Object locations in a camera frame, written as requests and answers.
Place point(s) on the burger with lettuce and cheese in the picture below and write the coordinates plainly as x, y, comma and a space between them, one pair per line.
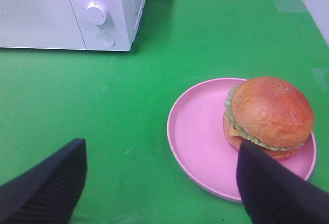
270, 113

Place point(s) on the pink round plate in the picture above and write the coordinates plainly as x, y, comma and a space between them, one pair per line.
196, 137

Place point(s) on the round door release button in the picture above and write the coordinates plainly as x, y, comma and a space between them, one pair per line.
105, 39

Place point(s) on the lower white microwave knob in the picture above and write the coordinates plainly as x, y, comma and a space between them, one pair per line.
96, 13

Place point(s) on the white microwave door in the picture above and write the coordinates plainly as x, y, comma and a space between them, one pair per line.
40, 24

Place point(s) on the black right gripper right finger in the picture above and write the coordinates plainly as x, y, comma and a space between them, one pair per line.
273, 194

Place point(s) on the white microwave oven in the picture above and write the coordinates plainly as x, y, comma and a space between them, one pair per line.
122, 23

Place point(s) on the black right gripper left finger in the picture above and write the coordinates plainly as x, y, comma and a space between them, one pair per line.
49, 191

